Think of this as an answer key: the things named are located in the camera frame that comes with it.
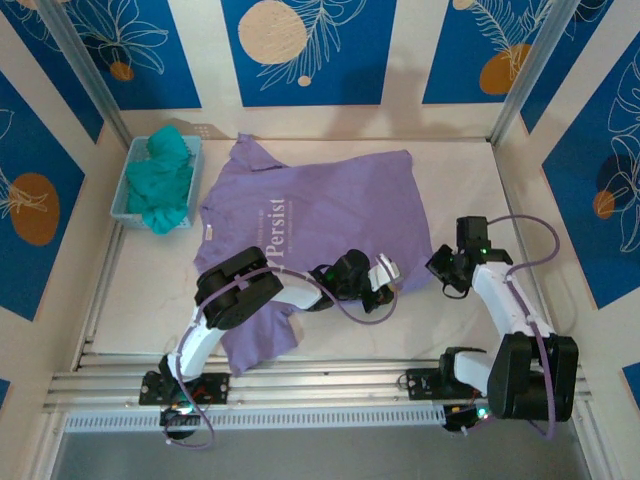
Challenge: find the light blue plastic basket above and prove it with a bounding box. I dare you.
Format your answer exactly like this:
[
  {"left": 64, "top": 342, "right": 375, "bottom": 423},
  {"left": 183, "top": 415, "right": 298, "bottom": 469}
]
[{"left": 110, "top": 135, "right": 206, "bottom": 232}]

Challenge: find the white slotted cable duct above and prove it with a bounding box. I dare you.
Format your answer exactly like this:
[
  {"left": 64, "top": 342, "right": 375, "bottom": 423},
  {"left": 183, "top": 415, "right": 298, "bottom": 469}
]
[{"left": 63, "top": 405, "right": 446, "bottom": 434}]

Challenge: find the black electronics box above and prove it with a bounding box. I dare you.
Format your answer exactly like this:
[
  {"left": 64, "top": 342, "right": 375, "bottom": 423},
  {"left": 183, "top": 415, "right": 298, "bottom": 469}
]
[
  {"left": 159, "top": 405, "right": 202, "bottom": 441},
  {"left": 442, "top": 402, "right": 497, "bottom": 436}
]

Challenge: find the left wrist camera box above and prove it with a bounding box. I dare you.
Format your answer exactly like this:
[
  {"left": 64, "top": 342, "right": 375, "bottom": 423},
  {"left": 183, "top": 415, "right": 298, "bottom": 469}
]
[{"left": 368, "top": 253, "right": 404, "bottom": 290}]

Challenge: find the aluminium frame beam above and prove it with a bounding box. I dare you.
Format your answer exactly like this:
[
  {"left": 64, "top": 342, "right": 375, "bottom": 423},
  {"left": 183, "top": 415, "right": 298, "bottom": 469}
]
[{"left": 42, "top": 357, "right": 594, "bottom": 414}]

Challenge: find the aluminium side rail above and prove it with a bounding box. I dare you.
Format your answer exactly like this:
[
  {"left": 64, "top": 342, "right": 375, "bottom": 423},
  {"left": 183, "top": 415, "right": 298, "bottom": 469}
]
[{"left": 492, "top": 142, "right": 564, "bottom": 361}]

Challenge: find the white table cover cloth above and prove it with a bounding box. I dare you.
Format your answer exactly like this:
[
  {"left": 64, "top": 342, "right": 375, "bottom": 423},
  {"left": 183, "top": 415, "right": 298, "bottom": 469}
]
[{"left": 92, "top": 139, "right": 554, "bottom": 360}]

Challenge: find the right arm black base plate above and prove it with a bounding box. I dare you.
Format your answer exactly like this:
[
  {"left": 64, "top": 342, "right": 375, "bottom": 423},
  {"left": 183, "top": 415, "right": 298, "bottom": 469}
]
[{"left": 405, "top": 367, "right": 499, "bottom": 401}]

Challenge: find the purple t-shirt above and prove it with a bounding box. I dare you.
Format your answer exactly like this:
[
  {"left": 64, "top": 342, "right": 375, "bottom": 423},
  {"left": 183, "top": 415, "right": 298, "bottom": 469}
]
[{"left": 192, "top": 132, "right": 435, "bottom": 377}]

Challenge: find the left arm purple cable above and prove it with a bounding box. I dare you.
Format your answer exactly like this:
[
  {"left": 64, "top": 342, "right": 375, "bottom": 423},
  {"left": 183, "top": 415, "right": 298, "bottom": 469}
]
[{"left": 162, "top": 264, "right": 401, "bottom": 449}]

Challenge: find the thin black wire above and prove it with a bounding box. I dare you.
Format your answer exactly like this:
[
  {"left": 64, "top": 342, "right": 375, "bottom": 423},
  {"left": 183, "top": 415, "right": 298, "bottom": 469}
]
[{"left": 442, "top": 279, "right": 471, "bottom": 301}]

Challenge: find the right black electronics box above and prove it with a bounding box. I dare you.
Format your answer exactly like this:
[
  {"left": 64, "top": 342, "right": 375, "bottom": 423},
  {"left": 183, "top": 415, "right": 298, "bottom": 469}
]
[{"left": 442, "top": 402, "right": 497, "bottom": 436}]

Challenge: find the teal garment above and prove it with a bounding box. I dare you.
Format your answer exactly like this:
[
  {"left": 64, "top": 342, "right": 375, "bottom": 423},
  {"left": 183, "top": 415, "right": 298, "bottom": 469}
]
[{"left": 124, "top": 124, "right": 196, "bottom": 236}]

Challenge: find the left black electronics box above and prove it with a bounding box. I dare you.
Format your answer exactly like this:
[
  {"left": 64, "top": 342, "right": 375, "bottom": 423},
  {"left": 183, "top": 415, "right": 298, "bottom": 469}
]
[{"left": 159, "top": 405, "right": 202, "bottom": 441}]

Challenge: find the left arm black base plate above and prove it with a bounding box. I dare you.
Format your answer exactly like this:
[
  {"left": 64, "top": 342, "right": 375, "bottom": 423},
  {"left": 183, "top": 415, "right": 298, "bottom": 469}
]
[{"left": 138, "top": 372, "right": 232, "bottom": 405}]

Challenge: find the aluminium frame post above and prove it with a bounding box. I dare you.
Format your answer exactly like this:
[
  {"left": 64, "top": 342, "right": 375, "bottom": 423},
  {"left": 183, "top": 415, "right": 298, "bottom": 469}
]
[
  {"left": 489, "top": 0, "right": 584, "bottom": 146},
  {"left": 34, "top": 0, "right": 141, "bottom": 157}
]

